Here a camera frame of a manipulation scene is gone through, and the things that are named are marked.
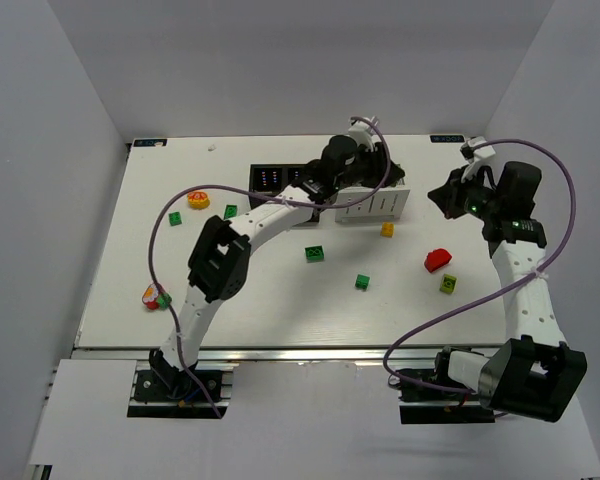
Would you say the white two-compartment container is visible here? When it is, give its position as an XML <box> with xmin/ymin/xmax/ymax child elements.
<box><xmin>335</xmin><ymin>178</ymin><xmax>410</xmax><ymax>224</ymax></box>

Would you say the blue label left corner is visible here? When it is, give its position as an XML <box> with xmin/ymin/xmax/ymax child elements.
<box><xmin>132</xmin><ymin>138</ymin><xmax>167</xmax><ymax>148</ymax></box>

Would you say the aluminium table front rail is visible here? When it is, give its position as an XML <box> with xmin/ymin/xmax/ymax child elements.
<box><xmin>71</xmin><ymin>346</ymin><xmax>442</xmax><ymax>362</ymax></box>

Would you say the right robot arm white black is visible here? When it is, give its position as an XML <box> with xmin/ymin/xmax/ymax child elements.
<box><xmin>428</xmin><ymin>161</ymin><xmax>587</xmax><ymax>423</ymax></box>

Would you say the lime lego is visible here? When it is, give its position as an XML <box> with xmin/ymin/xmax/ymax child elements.
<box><xmin>439</xmin><ymin>274</ymin><xmax>457</xmax><ymax>294</ymax></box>

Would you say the red rounded lego block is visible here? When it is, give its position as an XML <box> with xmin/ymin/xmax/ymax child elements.
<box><xmin>424</xmin><ymin>248</ymin><xmax>452</xmax><ymax>273</ymax></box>

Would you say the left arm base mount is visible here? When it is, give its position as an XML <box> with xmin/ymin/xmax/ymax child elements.
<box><xmin>127</xmin><ymin>367</ymin><xmax>233</xmax><ymax>420</ymax></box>

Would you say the orange small lego brick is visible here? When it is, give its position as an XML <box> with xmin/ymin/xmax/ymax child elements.
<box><xmin>380</xmin><ymin>222</ymin><xmax>394</xmax><ymax>238</ymax></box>

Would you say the dark green 2x2 lego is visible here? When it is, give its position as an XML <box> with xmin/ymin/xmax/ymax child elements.
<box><xmin>305</xmin><ymin>245</ymin><xmax>325</xmax><ymax>263</ymax></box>

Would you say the red flower lego green brick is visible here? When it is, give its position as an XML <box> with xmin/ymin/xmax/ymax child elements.
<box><xmin>142</xmin><ymin>283</ymin><xmax>172</xmax><ymax>311</ymax></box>

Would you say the small green square lego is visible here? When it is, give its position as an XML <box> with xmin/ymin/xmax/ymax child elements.
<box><xmin>168</xmin><ymin>211</ymin><xmax>182</xmax><ymax>226</ymax></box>

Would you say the dark green long lego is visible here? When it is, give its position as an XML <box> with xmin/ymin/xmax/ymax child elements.
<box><xmin>223</xmin><ymin>204</ymin><xmax>239</xmax><ymax>220</ymax></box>

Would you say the black two-compartment container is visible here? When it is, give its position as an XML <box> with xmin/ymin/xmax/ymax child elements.
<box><xmin>249</xmin><ymin>164</ymin><xmax>305</xmax><ymax>197</ymax></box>

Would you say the blue label corner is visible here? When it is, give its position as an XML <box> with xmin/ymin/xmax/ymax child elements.
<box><xmin>429</xmin><ymin>134</ymin><xmax>465</xmax><ymax>143</ymax></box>
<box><xmin>132</xmin><ymin>138</ymin><xmax>167</xmax><ymax>148</ymax></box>

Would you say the blue label right corner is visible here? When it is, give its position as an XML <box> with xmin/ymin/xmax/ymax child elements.
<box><xmin>429</xmin><ymin>134</ymin><xmax>465</xmax><ymax>143</ymax></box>

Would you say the yellow round flower lego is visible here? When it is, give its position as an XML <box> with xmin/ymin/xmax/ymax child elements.
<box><xmin>186</xmin><ymin>190</ymin><xmax>211</xmax><ymax>210</ymax></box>

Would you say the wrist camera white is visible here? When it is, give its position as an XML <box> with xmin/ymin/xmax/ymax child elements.
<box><xmin>460</xmin><ymin>136</ymin><xmax>496</xmax><ymax>183</ymax></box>
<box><xmin>347</xmin><ymin>116</ymin><xmax>378</xmax><ymax>150</ymax></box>

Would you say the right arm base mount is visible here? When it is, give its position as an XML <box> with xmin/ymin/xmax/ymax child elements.
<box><xmin>388</xmin><ymin>348</ymin><xmax>497</xmax><ymax>425</ymax></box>

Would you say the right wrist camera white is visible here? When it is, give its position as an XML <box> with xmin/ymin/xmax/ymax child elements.
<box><xmin>460</xmin><ymin>136</ymin><xmax>496</xmax><ymax>183</ymax></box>

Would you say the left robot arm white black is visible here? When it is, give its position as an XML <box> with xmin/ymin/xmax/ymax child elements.
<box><xmin>149</xmin><ymin>135</ymin><xmax>405</xmax><ymax>400</ymax></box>

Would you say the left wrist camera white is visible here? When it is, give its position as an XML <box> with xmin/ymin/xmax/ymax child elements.
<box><xmin>347</xmin><ymin>116</ymin><xmax>378</xmax><ymax>150</ymax></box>

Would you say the small dark green lego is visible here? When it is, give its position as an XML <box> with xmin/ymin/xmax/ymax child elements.
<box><xmin>355</xmin><ymin>274</ymin><xmax>370</xmax><ymax>291</ymax></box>

